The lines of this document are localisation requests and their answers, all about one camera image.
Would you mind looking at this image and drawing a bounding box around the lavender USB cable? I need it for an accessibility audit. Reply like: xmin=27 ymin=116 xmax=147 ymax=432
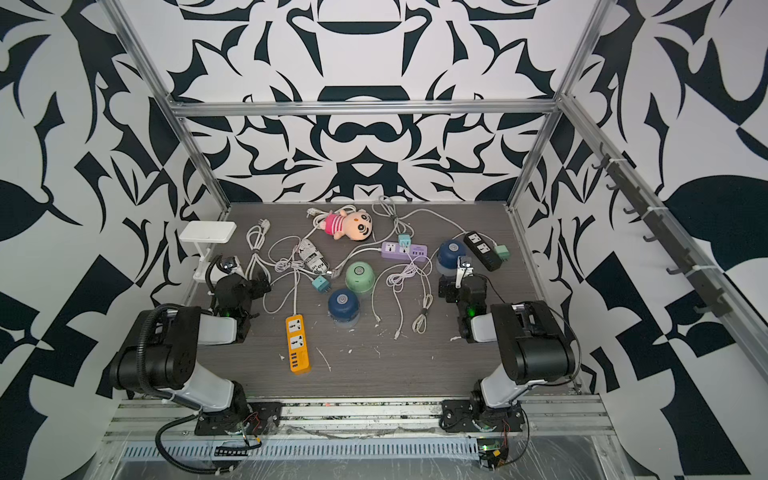
xmin=370 ymin=262 xmax=433 ymax=322

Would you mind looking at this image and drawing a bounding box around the white bundled power cord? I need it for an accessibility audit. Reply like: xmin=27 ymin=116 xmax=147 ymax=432
xmin=244 ymin=218 xmax=272 ymax=280

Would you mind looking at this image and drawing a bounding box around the white desk lamp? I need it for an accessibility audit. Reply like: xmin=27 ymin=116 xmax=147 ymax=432
xmin=179 ymin=220 xmax=237 ymax=283

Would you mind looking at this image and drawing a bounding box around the wall hook rack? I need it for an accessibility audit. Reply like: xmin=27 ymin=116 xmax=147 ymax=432
xmin=593 ymin=142 xmax=733 ymax=318

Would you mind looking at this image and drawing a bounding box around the orange power strip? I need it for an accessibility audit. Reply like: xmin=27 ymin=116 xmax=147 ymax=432
xmin=285 ymin=315 xmax=311 ymax=375

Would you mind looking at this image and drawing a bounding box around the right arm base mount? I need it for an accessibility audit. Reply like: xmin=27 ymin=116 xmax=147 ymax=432
xmin=438 ymin=400 xmax=527 ymax=433

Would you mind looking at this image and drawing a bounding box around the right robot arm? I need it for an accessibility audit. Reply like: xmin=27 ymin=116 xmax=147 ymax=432
xmin=438 ymin=275 xmax=580 ymax=417

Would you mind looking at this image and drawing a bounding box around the purple strip white cord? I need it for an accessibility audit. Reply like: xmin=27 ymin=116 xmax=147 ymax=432
xmin=332 ymin=196 xmax=421 ymax=274

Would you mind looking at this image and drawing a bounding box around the teal USB charger adapter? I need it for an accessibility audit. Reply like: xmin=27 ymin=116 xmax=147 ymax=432
xmin=398 ymin=233 xmax=412 ymax=251

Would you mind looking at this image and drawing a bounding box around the teal adapter on table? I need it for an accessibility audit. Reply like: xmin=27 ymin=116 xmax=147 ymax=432
xmin=312 ymin=276 xmax=331 ymax=293

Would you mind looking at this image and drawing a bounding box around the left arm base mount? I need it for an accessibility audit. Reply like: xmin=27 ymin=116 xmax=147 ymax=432
xmin=194 ymin=402 xmax=283 ymax=436

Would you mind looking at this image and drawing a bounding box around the black power strip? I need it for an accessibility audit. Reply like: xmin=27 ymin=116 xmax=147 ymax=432
xmin=463 ymin=231 xmax=503 ymax=271

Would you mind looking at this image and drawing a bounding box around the purple power strip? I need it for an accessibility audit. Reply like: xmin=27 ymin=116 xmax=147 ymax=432
xmin=381 ymin=241 xmax=429 ymax=263

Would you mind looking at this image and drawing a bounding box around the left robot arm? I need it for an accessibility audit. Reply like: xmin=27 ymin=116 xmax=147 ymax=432
xmin=109 ymin=273 xmax=271 ymax=418

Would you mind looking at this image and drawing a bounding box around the green adapter on black strip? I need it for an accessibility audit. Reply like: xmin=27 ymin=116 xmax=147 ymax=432
xmin=495 ymin=244 xmax=511 ymax=261

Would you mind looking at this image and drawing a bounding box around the plush doll pink shirt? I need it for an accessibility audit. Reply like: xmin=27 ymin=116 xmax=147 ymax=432
xmin=313 ymin=209 xmax=373 ymax=242

